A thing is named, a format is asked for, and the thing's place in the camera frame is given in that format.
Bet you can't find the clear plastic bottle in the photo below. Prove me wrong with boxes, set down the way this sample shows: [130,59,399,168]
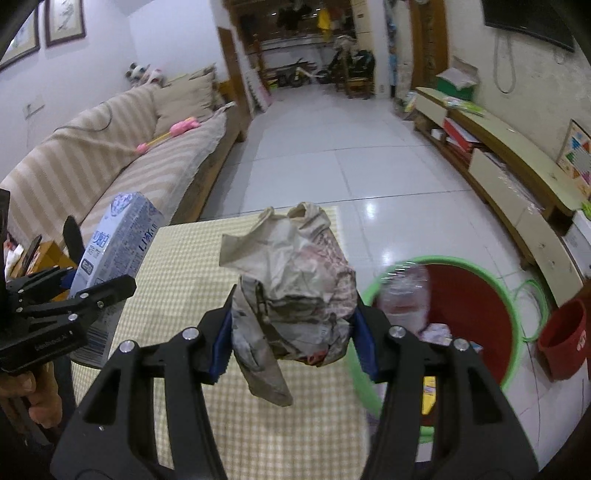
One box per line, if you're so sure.
[376,263,433,339]

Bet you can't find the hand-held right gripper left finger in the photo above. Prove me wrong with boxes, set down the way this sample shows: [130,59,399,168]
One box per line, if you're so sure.
[50,286,237,480]

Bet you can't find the green paper sheet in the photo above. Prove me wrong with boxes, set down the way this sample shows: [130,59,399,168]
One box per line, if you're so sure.
[441,96,487,116]

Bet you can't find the wooden side table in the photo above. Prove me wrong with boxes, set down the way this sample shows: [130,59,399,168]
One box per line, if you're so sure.
[4,240,77,283]

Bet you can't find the white television cable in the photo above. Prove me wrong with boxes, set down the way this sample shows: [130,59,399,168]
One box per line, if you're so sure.
[492,30,517,93]

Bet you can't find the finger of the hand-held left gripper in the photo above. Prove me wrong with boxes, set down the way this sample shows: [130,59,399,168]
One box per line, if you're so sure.
[21,274,138,325]
[7,216,86,302]

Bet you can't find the brown paper bag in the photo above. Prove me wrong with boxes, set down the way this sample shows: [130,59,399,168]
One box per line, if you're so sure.
[219,202,359,408]

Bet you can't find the green rimmed red bin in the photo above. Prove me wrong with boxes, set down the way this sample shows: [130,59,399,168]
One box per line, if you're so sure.
[351,256,525,440]

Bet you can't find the black phone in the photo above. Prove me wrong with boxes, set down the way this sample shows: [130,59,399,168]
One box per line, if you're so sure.
[21,234,44,273]

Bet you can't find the white balance bike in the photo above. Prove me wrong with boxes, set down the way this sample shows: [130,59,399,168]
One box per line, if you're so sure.
[277,58,322,89]

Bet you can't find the checked tablecloth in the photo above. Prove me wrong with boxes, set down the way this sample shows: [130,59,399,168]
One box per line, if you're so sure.
[71,205,385,480]

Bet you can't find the checkers board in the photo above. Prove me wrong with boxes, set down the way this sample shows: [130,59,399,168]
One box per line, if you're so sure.
[556,119,591,202]

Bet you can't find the person's left hand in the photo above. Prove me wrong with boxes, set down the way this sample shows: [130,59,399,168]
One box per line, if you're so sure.
[0,369,64,433]

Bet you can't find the black cable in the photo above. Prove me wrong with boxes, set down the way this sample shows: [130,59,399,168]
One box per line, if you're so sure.
[55,99,116,135]

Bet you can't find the dark hanging garment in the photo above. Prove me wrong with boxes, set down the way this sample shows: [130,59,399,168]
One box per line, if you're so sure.
[277,4,315,31]

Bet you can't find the pink toy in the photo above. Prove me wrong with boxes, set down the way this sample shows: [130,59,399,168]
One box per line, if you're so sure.
[135,116,199,156]

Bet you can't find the framed wall picture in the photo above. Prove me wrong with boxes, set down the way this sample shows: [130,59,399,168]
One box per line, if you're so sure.
[0,7,42,73]
[44,0,88,49]

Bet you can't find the green box white flaps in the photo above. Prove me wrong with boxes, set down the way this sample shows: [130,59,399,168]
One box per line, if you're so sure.
[435,55,481,102]

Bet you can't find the white standing air conditioner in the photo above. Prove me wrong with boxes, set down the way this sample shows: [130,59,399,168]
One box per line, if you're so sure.
[350,0,376,54]

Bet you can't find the white blue milk carton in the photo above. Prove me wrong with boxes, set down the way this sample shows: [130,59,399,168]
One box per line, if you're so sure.
[69,191,166,368]

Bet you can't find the red box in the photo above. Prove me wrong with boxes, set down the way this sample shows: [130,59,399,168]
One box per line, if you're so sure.
[442,116,486,153]

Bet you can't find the yellow carton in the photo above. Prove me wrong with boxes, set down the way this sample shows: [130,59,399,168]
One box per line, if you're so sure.
[421,376,438,416]

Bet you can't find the red bucket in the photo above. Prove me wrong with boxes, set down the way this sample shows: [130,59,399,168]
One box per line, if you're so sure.
[537,298,591,382]

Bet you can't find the panda plush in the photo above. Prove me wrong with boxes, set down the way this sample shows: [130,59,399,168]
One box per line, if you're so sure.
[124,62,165,89]

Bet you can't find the black television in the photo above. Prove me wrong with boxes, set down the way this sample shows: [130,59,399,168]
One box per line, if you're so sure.
[480,0,576,53]

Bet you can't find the cream television cabinet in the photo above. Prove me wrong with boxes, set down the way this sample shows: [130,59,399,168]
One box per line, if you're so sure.
[413,86,591,308]

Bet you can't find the beige cushion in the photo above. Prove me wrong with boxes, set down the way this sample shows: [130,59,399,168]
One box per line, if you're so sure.
[152,69,218,137]

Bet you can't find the striped beige sofa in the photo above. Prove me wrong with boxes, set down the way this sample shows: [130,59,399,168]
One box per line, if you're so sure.
[0,69,253,273]

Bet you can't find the wooden chair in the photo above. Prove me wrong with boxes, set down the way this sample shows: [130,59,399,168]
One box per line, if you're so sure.
[344,76,373,99]

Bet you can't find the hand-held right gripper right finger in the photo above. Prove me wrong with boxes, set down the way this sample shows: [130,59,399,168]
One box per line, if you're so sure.
[352,307,539,480]

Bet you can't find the black stroller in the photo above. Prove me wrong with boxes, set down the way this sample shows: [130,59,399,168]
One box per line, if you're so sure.
[318,37,378,98]

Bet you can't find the green hoop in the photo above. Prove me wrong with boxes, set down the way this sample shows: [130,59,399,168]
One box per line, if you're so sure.
[515,278,551,343]

